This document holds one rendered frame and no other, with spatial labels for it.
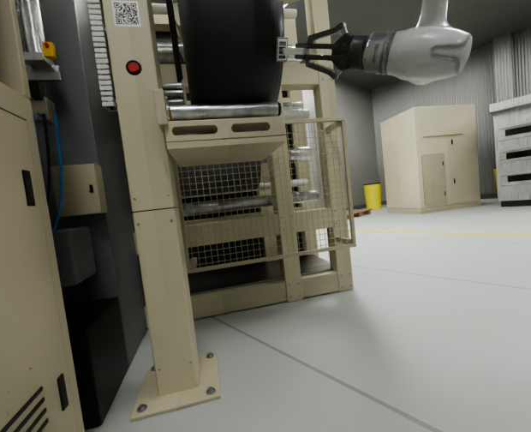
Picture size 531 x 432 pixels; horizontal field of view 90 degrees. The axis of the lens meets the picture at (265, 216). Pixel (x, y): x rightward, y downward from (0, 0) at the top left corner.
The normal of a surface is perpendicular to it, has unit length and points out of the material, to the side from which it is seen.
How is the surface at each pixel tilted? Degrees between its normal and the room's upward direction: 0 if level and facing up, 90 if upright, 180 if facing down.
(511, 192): 90
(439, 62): 128
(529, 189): 90
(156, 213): 90
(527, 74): 90
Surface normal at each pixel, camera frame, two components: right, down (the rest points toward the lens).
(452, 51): -0.34, 0.35
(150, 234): 0.22, 0.04
